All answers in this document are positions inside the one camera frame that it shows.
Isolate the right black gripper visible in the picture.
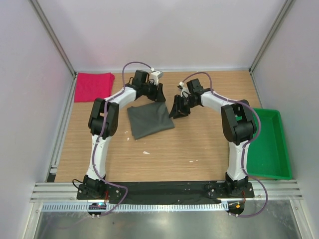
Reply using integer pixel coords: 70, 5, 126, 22
168, 95, 197, 119

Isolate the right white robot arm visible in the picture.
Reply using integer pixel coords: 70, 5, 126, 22
169, 79, 257, 197

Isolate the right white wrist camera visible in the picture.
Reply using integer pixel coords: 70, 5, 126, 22
177, 82, 190, 98

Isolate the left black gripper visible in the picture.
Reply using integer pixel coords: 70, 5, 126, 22
141, 80, 166, 102

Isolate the folded pink t shirt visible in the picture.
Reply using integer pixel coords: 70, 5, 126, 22
74, 73, 115, 103

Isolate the grey t shirt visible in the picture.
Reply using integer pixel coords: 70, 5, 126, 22
127, 102, 175, 139

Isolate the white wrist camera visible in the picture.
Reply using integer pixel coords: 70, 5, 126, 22
149, 70, 163, 86
177, 82, 190, 98

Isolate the white slotted cable duct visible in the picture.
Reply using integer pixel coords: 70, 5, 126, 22
41, 201, 228, 213

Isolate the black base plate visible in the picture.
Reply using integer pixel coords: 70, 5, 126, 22
77, 181, 255, 205

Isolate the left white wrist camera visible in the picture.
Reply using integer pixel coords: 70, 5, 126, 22
149, 70, 163, 86

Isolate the green plastic tray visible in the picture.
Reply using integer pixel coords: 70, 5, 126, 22
247, 108, 293, 180

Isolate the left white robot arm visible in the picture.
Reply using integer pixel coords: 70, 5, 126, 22
77, 69, 165, 199

